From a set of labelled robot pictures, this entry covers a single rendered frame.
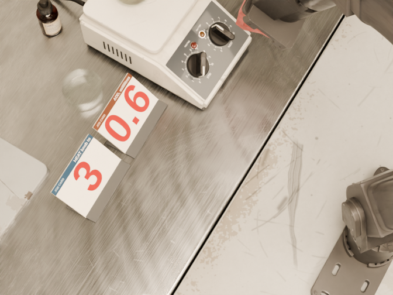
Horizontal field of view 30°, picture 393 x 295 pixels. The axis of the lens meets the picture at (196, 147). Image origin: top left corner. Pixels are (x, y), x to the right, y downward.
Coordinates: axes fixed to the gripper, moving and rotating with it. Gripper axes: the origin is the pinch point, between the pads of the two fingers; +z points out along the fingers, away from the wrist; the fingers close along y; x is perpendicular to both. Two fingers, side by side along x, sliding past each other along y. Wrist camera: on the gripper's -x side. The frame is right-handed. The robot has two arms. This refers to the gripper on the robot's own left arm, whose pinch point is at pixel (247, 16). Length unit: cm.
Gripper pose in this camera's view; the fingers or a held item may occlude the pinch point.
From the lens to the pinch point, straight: 92.9
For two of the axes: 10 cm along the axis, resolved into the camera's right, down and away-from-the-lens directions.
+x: 7.9, 5.1, 3.4
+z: -4.3, 0.6, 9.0
